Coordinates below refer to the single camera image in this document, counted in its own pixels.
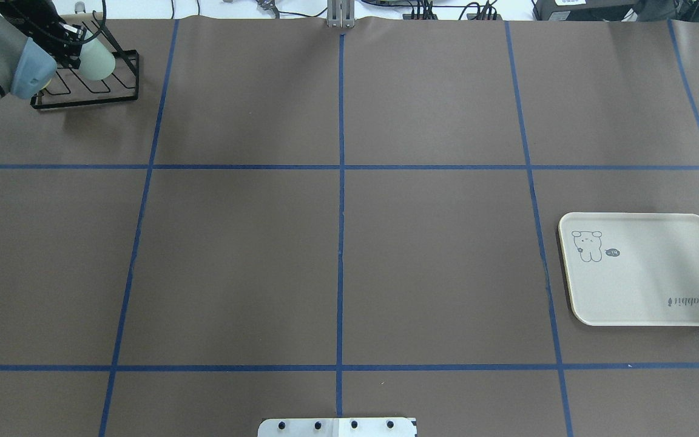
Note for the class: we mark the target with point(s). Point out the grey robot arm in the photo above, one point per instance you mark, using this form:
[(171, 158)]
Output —
[(34, 41)]

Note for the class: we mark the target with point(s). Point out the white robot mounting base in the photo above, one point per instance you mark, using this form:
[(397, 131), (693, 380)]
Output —
[(367, 426)]

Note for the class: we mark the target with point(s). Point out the cream rabbit print tray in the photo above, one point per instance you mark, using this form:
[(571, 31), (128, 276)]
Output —
[(631, 269)]

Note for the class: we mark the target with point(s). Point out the aluminium camera mount post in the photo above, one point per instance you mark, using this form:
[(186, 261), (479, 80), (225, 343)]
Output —
[(340, 14)]

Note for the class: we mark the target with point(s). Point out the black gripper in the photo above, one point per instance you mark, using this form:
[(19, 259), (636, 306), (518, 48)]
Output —
[(52, 20)]

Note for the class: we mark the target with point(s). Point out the light green plastic cup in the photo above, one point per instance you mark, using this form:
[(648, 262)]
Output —
[(96, 61)]

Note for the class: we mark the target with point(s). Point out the black wire cup rack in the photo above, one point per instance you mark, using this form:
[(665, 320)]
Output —
[(68, 88)]

